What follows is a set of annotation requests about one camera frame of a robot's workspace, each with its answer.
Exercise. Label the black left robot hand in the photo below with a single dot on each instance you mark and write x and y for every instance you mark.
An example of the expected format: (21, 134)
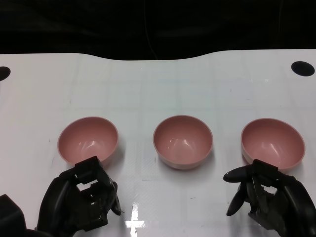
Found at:
(61, 197)

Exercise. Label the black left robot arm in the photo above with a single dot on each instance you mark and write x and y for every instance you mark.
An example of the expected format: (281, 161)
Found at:
(11, 217)

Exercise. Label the black backdrop cloth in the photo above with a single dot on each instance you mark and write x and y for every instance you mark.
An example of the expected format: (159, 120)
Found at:
(74, 24)

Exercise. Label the pink plastic bowl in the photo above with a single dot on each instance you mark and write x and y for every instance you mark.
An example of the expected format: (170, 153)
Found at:
(182, 140)
(271, 140)
(86, 138)

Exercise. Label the black round table grommet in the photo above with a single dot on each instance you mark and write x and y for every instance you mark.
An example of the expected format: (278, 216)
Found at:
(302, 68)
(3, 73)

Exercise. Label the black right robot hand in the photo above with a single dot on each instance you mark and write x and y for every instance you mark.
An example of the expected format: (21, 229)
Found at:
(293, 202)

